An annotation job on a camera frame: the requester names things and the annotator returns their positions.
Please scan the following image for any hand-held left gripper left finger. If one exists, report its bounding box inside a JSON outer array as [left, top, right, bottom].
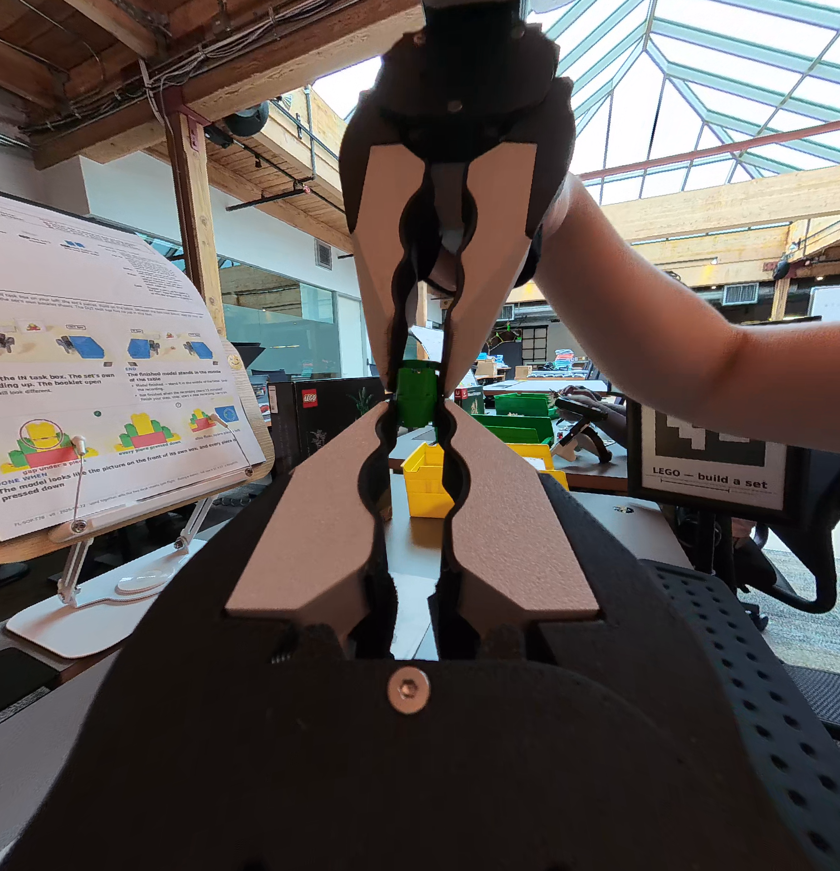
[[224, 400, 398, 660]]

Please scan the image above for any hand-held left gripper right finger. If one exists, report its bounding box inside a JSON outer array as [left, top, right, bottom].
[[430, 396, 602, 660]]

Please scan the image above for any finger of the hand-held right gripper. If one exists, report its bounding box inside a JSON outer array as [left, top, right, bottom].
[[437, 139, 539, 397], [354, 143, 435, 394]]

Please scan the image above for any green round brick piece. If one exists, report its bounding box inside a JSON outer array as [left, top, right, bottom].
[[395, 361, 441, 431]]

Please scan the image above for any person's right forearm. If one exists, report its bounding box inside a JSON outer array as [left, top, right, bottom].
[[532, 173, 840, 457]]

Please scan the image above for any grey desk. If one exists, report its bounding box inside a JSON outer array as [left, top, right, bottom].
[[0, 470, 693, 871]]

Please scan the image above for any framed desk sign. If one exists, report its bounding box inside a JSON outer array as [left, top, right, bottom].
[[627, 400, 805, 518]]

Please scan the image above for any large green plastic bin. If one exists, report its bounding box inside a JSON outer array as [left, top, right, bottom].
[[471, 414, 556, 446]]

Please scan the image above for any black bamboo set box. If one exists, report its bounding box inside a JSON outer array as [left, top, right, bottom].
[[267, 376, 388, 480]]

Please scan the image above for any yellow plastic bin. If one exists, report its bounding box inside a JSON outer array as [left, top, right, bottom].
[[401, 442, 571, 519]]

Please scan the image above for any idle hand-held gripper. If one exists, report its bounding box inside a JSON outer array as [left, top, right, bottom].
[[551, 396, 615, 465]]

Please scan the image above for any small green plastic bin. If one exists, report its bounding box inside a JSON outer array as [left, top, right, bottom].
[[493, 392, 558, 417]]

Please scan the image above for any instruction sheet on stand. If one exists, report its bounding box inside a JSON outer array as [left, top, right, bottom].
[[0, 187, 278, 661]]

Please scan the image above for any printed instruction sheet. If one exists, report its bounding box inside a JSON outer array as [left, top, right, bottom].
[[0, 191, 266, 542]]

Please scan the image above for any black flat device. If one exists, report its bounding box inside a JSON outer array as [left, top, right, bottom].
[[0, 646, 60, 722]]

